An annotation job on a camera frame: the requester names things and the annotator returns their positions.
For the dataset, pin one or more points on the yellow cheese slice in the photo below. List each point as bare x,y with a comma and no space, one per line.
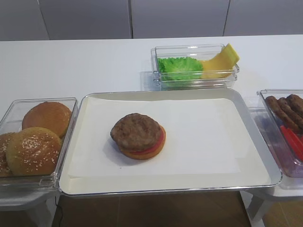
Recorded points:
221,65

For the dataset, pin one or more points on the clear lettuce cheese container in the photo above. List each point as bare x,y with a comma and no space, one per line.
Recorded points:
201,52

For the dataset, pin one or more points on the green lettuce leaf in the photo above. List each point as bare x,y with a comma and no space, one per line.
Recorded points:
180,68

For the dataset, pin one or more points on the brown meat patty on bun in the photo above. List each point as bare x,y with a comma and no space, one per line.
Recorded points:
136,132

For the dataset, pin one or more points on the red tomato slice on bun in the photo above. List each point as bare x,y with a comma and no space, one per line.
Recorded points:
159,143

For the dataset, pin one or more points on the bottom bun on tray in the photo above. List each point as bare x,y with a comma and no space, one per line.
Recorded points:
127,152

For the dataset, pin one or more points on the white paper tray liner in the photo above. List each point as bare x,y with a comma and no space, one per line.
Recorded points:
203,137

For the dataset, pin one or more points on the silver metal tray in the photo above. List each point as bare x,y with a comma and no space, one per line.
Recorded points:
110,185

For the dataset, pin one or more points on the plain orange bun half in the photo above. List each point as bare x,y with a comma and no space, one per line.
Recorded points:
54,116

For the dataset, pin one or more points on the clear bun container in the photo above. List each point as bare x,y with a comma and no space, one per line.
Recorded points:
12,122

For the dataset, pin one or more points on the sesame bun top front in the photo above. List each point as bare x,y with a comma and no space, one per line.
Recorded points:
33,151

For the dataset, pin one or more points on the sesame bun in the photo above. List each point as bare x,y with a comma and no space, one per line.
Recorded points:
33,151
4,141

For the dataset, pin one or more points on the clear patty tomato container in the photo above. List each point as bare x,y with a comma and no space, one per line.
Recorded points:
269,125

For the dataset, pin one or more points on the brown patty left in container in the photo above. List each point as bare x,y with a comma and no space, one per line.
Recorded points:
272,102

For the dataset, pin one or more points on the brown patty in container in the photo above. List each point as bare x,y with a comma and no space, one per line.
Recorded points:
290,117
272,102
296,104

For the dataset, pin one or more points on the brown patty right in container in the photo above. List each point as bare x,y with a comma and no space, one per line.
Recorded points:
296,104

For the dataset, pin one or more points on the brown patty middle in container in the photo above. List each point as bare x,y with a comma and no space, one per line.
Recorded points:
290,117

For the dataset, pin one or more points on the red tomato slice front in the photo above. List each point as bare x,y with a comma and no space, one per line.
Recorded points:
295,141

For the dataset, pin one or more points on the sesame bun top left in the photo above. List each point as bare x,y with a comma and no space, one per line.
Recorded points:
4,141

